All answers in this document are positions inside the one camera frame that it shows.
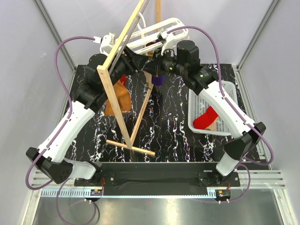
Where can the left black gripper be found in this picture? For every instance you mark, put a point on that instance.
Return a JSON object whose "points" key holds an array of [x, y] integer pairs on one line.
{"points": [[136, 62]]}

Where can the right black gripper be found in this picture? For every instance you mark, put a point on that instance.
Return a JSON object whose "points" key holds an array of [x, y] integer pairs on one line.
{"points": [[153, 67]]}

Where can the beige striped sock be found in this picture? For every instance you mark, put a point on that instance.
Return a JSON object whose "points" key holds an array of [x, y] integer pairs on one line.
{"points": [[150, 48]]}

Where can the purple sock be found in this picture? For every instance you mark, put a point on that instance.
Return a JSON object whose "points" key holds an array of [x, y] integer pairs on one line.
{"points": [[158, 80]]}

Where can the red sock with cream cuff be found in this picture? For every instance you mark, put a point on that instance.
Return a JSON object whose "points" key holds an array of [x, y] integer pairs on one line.
{"points": [[123, 80]]}

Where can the white plastic clip hanger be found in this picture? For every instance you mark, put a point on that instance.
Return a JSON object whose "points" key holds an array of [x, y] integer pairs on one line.
{"points": [[143, 35]]}

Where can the orange sock with cream cuff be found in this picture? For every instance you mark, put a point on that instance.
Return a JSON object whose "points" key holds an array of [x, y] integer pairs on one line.
{"points": [[123, 97]]}

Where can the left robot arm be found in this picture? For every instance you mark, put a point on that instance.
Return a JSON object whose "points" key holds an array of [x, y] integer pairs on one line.
{"points": [[49, 157]]}

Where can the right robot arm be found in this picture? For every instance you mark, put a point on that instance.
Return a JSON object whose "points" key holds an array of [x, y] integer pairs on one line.
{"points": [[205, 82]]}

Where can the black marble pattern mat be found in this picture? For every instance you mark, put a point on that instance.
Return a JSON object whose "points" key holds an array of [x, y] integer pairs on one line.
{"points": [[164, 130]]}

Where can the grey metal rack rod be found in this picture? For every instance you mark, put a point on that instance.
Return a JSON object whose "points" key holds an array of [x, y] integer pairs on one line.
{"points": [[125, 35]]}

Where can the white perforated plastic basket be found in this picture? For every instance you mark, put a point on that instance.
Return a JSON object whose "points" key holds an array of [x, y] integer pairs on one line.
{"points": [[197, 106]]}

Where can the red sock in basket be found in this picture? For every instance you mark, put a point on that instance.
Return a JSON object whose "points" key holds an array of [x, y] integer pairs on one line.
{"points": [[207, 121]]}

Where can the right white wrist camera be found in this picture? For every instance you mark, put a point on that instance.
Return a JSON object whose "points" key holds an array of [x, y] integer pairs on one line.
{"points": [[167, 41]]}

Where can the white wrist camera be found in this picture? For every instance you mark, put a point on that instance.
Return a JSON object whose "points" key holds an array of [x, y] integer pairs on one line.
{"points": [[167, 41], [106, 43]]}

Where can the wooden drying rack frame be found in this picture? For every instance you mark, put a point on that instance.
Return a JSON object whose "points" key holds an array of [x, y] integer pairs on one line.
{"points": [[103, 71]]}

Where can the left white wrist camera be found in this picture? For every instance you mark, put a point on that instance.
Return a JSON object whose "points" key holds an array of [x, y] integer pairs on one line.
{"points": [[106, 43]]}

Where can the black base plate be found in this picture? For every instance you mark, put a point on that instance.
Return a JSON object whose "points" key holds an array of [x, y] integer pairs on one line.
{"points": [[163, 179]]}

